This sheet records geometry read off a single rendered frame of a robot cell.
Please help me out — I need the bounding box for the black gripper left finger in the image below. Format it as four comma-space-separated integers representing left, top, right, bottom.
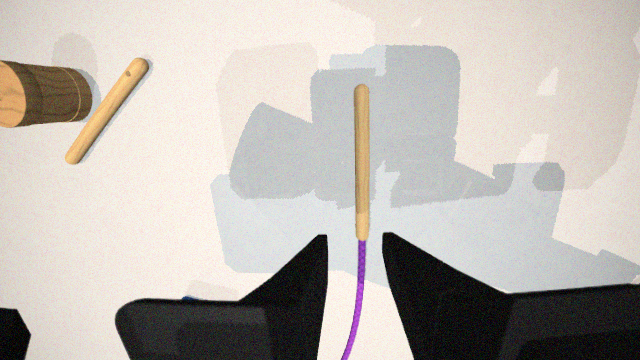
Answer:
114, 234, 328, 360

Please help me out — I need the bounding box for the brown wooden cylinder with hole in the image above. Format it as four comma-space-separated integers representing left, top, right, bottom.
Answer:
0, 60, 93, 128

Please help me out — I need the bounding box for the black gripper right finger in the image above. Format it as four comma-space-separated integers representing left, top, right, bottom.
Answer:
382, 232, 640, 360

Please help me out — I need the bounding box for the wooden stick with purple string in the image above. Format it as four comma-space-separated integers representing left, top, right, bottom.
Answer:
341, 84, 370, 360

